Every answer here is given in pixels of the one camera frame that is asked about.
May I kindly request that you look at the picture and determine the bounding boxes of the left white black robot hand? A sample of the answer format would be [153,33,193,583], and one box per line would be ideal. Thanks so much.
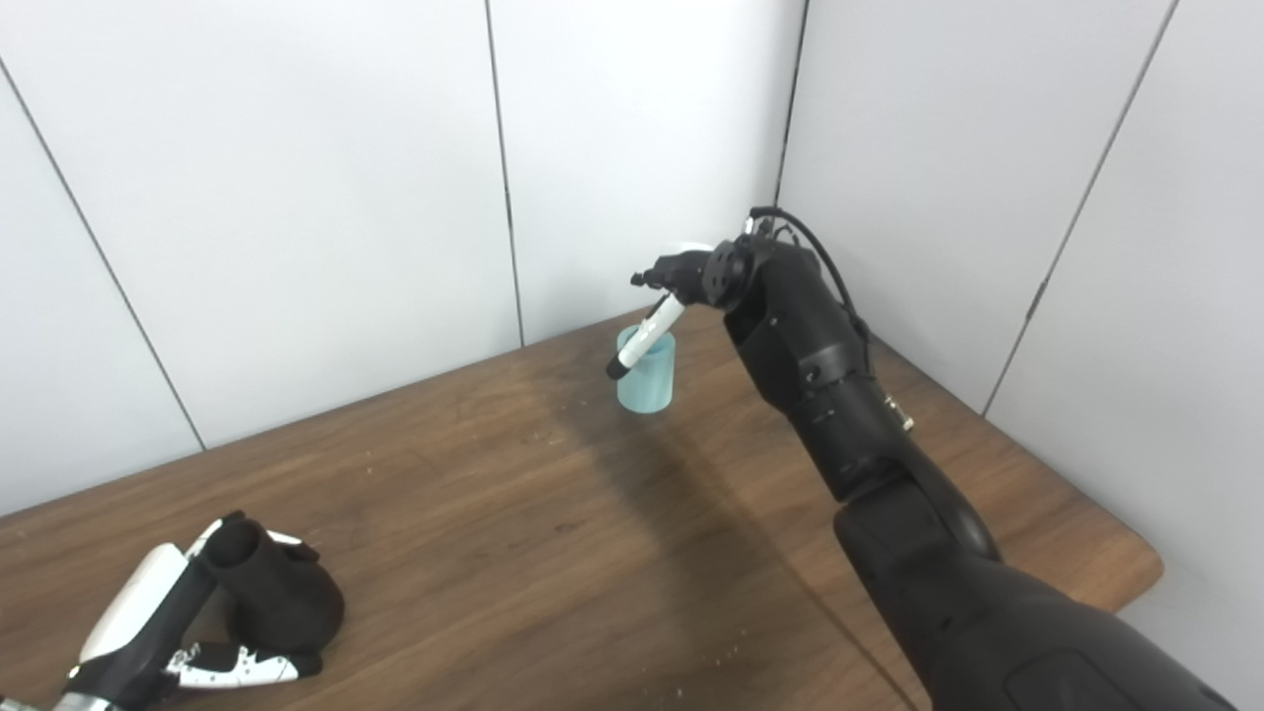
[61,511,324,710]

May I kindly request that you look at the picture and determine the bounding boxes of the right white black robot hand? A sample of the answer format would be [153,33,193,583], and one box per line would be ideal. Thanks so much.
[605,242,719,381]

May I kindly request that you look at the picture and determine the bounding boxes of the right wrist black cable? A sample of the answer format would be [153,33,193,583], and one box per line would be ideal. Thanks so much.
[749,205,872,347]

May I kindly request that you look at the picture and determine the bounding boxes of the light blue plastic cup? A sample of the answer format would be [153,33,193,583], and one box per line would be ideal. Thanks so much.
[616,324,676,414]

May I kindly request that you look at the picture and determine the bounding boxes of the black nozzle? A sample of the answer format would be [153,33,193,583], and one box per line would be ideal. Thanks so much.
[197,515,346,655]

